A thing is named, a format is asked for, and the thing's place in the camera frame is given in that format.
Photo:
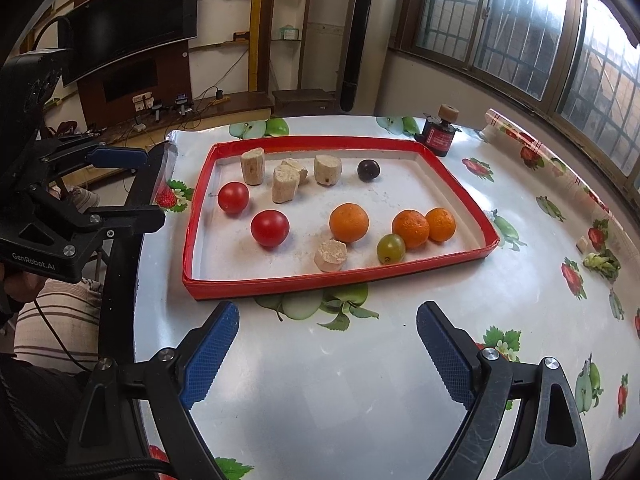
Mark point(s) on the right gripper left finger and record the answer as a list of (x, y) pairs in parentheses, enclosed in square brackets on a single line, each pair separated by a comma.
[(134, 420)]

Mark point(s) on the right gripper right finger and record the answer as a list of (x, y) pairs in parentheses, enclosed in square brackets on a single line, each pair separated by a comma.
[(547, 442)]

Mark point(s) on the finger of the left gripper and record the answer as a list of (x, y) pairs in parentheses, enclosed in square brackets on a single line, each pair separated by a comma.
[(115, 157), (120, 222)]

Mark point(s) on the red tomato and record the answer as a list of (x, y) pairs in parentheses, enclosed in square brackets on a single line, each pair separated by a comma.
[(233, 198), (270, 228)]

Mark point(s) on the beige cork block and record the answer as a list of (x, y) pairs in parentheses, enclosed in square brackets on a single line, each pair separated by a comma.
[(253, 166), (285, 182), (301, 170)]

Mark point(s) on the small beige cork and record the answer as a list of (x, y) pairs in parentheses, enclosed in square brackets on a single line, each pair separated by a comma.
[(331, 256)]

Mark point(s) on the large beige cork cylinder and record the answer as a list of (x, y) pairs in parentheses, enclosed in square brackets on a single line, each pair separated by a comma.
[(327, 169)]

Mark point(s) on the orange mandarin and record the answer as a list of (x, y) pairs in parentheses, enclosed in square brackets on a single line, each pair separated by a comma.
[(412, 227), (348, 223), (442, 224)]

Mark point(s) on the dark purple plum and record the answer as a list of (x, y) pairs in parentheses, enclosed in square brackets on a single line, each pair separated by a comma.
[(368, 170)]

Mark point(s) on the green grape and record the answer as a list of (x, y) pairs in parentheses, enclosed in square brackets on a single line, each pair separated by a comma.
[(391, 249)]

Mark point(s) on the person's left hand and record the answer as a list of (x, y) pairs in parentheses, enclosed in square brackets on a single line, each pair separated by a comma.
[(18, 288)]

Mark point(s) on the wooden tv cabinet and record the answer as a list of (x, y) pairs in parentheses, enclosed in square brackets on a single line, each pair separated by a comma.
[(206, 112)]

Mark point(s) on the striped cushion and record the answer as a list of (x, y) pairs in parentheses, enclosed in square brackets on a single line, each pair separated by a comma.
[(66, 339)]

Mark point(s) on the red rimmed white tray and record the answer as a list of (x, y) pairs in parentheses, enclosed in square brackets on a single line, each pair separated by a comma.
[(308, 212)]

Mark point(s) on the black television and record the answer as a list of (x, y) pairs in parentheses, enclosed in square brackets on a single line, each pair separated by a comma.
[(101, 32)]

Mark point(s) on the green toy vegetable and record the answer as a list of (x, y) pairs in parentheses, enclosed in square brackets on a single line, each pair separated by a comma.
[(604, 263)]

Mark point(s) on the tiny beige cork piece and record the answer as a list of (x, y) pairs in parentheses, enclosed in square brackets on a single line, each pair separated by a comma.
[(582, 245)]

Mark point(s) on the red black jar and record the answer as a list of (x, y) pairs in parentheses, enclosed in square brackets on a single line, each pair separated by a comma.
[(437, 135)]

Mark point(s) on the tower air conditioner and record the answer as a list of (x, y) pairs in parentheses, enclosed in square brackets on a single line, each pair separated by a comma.
[(354, 52)]

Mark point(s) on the cork on jar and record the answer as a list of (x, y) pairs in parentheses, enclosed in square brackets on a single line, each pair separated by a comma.
[(448, 113)]

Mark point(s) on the window frames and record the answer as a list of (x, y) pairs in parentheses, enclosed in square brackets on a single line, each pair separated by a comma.
[(568, 62)]

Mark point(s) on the wall shelf unit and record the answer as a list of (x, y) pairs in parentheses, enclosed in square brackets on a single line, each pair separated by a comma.
[(249, 45)]

